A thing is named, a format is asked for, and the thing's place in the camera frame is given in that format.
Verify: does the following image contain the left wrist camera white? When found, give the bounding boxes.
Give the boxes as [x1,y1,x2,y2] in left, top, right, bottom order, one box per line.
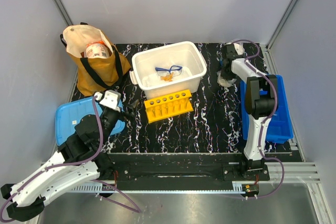
[93,90,121,112]

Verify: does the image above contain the light blue plastic lid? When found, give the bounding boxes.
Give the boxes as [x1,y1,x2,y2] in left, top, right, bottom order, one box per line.
[55,97,126,146]

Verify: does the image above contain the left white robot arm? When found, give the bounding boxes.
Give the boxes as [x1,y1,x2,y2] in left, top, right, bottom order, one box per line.
[1,95,126,223]

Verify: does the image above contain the white orange bottle in bag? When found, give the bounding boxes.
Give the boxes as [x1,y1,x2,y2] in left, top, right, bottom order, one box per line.
[84,40,110,59]

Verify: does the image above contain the yellow knotted rubber band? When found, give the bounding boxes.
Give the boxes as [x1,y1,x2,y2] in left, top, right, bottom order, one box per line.
[160,74,173,82]

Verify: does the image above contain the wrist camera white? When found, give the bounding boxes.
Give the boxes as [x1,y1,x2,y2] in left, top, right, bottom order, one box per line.
[233,43,245,56]
[93,90,121,112]

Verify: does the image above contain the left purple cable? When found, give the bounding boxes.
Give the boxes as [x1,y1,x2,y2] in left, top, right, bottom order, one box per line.
[0,95,141,218]

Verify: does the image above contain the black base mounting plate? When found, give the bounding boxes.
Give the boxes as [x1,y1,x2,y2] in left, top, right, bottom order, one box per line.
[52,152,289,192]

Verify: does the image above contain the brown canvas tote bag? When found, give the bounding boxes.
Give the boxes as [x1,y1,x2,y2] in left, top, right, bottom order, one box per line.
[60,23,131,96]

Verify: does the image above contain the yellow test tube rack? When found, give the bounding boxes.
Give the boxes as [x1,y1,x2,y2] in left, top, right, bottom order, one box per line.
[144,90,193,123]

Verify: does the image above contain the white plastic tub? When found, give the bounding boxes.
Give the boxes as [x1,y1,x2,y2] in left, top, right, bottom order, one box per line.
[130,41,207,100]

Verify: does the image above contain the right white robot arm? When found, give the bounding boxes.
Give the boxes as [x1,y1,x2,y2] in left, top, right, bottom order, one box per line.
[217,42,278,180]

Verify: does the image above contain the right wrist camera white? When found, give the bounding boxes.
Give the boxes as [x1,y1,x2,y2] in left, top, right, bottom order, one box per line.
[233,43,245,56]

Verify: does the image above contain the clear plastic wrapper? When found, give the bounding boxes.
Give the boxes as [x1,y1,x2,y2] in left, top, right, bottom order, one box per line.
[217,76,237,88]

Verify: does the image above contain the dark blue divided tray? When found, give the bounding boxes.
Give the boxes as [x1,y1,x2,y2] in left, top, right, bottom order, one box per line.
[240,75,293,144]

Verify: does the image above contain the blue safety glasses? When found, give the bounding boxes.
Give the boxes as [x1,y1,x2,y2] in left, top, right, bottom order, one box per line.
[155,65,183,77]

